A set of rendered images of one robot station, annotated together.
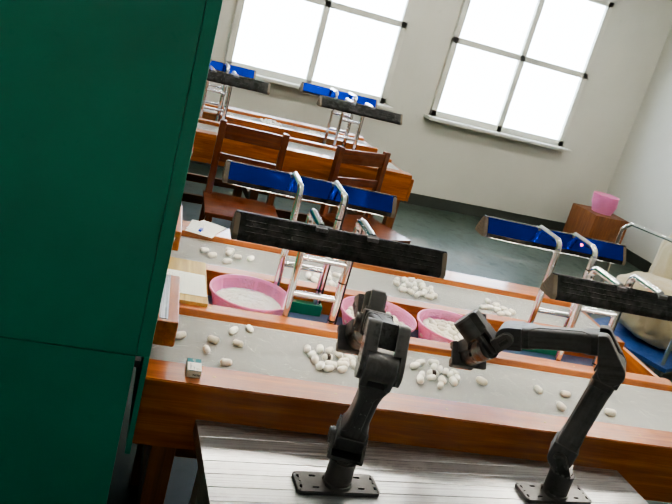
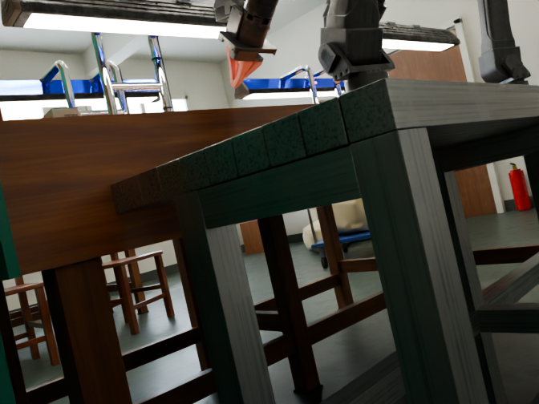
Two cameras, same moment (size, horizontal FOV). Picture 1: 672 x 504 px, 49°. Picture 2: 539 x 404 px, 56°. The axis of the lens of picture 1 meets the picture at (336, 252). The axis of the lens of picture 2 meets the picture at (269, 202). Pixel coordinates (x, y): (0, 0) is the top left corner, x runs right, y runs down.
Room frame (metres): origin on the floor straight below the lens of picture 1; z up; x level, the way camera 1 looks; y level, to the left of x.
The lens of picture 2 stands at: (0.85, 0.32, 0.60)
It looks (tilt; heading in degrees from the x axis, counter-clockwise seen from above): 1 degrees up; 335
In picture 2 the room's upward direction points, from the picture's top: 13 degrees counter-clockwise
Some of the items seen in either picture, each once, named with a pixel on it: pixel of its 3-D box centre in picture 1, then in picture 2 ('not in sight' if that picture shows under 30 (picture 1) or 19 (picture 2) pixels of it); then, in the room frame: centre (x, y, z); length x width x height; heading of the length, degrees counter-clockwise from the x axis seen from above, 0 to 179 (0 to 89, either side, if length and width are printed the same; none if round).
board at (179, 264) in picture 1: (182, 279); not in sight; (2.12, 0.44, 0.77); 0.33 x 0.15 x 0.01; 16
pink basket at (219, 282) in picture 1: (247, 304); not in sight; (2.18, 0.23, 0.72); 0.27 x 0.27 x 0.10
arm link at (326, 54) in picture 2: (346, 444); (355, 59); (1.45, -0.14, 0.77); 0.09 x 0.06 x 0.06; 93
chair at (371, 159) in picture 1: (363, 227); (117, 261); (4.45, -0.12, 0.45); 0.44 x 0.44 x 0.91; 41
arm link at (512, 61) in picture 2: (563, 460); (506, 72); (1.65, -0.69, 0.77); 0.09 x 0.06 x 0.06; 161
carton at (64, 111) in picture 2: (193, 367); (59, 120); (1.60, 0.26, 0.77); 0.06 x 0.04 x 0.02; 16
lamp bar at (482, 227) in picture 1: (554, 239); (295, 86); (2.75, -0.79, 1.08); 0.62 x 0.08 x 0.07; 106
